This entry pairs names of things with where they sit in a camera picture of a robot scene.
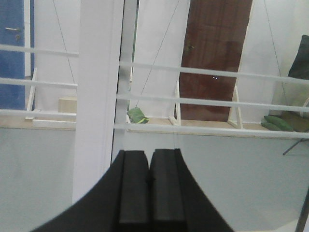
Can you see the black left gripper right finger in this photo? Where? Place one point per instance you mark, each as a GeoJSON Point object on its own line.
{"type": "Point", "coordinates": [178, 204]}

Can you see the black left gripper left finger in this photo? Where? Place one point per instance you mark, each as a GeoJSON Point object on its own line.
{"type": "Point", "coordinates": [119, 201]}

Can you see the white sliding glass door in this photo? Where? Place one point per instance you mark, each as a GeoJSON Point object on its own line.
{"type": "Point", "coordinates": [232, 171]}

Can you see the brown wooden door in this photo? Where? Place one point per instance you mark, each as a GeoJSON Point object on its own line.
{"type": "Point", "coordinates": [214, 40]}

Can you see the blue door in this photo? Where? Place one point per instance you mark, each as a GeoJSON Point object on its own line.
{"type": "Point", "coordinates": [16, 29]}

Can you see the green sandbag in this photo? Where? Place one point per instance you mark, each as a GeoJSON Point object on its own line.
{"type": "Point", "coordinates": [137, 116]}

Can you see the white fixed glass panel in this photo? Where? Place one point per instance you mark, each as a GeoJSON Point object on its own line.
{"type": "Point", "coordinates": [56, 46]}

